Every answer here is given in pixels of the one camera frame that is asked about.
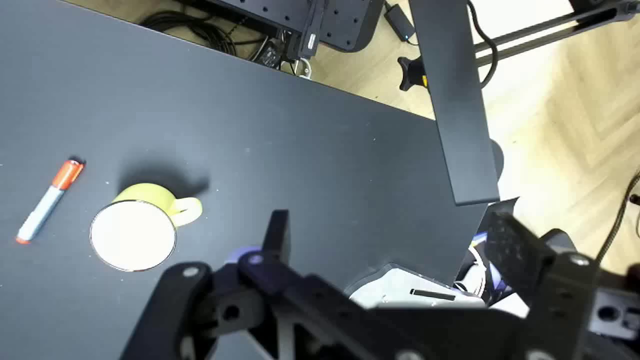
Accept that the black perforated equipment stand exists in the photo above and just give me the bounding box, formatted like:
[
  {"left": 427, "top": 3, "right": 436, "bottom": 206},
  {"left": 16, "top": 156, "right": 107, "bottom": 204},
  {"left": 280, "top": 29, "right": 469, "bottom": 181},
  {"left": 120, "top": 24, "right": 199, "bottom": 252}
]
[{"left": 206, "top": 0, "right": 386, "bottom": 55}]

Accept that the grey monitor stand pole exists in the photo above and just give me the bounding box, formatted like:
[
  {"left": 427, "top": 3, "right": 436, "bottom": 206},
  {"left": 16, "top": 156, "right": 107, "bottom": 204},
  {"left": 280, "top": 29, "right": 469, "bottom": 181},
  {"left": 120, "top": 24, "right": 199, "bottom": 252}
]
[{"left": 406, "top": 0, "right": 503, "bottom": 209}]

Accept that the black cable bundle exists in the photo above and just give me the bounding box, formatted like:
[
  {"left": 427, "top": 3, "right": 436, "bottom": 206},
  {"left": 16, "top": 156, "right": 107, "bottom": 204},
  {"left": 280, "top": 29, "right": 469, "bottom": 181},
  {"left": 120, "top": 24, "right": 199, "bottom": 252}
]
[{"left": 139, "top": 7, "right": 297, "bottom": 69}]

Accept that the thin black cable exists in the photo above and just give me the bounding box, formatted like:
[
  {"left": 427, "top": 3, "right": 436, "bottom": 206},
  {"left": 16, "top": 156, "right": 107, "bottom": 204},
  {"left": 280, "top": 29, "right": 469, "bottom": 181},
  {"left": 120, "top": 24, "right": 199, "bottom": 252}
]
[{"left": 591, "top": 174, "right": 640, "bottom": 269}]

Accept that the black power adapter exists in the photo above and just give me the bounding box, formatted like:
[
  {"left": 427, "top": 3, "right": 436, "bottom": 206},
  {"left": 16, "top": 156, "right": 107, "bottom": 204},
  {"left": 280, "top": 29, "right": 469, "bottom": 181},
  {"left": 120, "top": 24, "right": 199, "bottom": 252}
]
[{"left": 383, "top": 3, "right": 418, "bottom": 43}]

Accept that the black clamp knob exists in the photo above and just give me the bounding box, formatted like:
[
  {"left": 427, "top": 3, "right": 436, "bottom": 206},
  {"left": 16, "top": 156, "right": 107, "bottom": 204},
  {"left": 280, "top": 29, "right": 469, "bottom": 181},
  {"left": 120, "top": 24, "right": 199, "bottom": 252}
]
[{"left": 396, "top": 55, "right": 431, "bottom": 94}]

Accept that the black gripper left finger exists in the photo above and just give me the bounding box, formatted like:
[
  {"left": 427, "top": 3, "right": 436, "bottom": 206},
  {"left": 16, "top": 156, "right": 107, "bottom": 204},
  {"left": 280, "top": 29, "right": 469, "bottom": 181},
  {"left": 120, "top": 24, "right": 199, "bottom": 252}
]
[{"left": 119, "top": 209, "right": 416, "bottom": 360}]

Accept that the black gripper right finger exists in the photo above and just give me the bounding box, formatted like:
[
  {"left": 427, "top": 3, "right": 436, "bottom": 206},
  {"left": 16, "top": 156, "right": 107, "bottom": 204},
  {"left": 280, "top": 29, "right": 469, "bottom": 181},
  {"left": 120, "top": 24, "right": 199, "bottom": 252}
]
[{"left": 479, "top": 199, "right": 640, "bottom": 360}]

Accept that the red capped white marker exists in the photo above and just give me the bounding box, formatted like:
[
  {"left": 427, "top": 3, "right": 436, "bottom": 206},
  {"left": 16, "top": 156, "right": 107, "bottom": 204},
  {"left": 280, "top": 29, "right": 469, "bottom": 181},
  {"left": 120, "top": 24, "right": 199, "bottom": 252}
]
[{"left": 14, "top": 156, "right": 89, "bottom": 248}]

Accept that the black tripod rail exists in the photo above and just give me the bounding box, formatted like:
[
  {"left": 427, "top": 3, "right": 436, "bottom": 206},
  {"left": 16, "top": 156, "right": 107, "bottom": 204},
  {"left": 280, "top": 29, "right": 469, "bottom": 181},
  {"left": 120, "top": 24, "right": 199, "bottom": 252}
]
[{"left": 471, "top": 0, "right": 640, "bottom": 64}]

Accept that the yellow mug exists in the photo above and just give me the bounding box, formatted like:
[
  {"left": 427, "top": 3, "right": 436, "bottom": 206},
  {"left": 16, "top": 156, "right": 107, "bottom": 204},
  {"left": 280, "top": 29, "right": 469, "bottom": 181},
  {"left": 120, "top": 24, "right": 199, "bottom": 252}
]
[{"left": 89, "top": 182, "right": 206, "bottom": 275}]

